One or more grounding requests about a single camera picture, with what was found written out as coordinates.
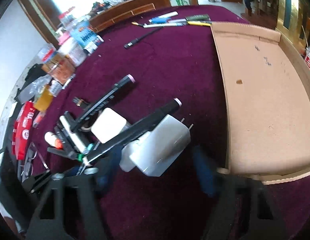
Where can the orange lidded jar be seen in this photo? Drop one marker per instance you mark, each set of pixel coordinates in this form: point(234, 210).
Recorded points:
point(59, 67)

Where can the small black gold lipstick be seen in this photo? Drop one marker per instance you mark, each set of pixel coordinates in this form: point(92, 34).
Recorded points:
point(80, 102)

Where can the white lidded jar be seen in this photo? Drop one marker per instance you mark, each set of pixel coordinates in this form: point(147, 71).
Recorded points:
point(72, 51)

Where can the white marker teal cap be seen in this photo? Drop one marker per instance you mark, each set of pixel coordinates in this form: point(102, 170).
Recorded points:
point(80, 140)

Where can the blue white pen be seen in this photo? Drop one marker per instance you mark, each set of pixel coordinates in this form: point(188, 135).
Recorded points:
point(163, 18)

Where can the black marker pink cap upper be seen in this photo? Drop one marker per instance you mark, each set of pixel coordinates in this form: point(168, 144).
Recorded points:
point(101, 103)

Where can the orange cap glue bottle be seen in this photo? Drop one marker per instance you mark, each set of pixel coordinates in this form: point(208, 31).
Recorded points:
point(53, 140)

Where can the yellow handled tool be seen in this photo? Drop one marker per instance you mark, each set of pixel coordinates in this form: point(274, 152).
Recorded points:
point(199, 23)

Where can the cardboard tray box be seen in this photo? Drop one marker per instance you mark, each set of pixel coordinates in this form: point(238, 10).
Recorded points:
point(267, 91)

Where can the wooden sideboard cabinet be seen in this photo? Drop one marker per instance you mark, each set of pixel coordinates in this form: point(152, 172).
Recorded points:
point(124, 11)

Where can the purple velvet tablecloth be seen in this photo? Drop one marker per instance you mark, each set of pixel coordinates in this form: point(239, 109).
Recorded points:
point(175, 62)

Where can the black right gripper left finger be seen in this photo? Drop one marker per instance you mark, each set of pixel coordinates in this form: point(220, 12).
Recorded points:
point(69, 207)

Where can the red plastic bag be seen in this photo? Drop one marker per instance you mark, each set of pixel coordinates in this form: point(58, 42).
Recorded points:
point(21, 129)

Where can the green comb brush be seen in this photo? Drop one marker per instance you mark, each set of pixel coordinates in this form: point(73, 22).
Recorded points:
point(201, 17)

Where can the black marker pink cap long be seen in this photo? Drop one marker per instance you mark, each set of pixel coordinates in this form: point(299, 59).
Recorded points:
point(144, 125)

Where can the yellow amber bottle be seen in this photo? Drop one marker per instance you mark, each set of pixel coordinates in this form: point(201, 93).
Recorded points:
point(43, 101)

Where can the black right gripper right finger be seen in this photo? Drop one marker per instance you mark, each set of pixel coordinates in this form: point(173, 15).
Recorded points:
point(244, 208)

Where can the blue snack packet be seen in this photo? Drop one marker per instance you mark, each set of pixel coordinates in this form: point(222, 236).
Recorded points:
point(86, 37)

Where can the large white power adapter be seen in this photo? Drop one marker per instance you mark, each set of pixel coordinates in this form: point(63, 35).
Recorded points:
point(155, 151)

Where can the black thin pen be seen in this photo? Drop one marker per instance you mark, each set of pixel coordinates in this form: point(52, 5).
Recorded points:
point(137, 40)

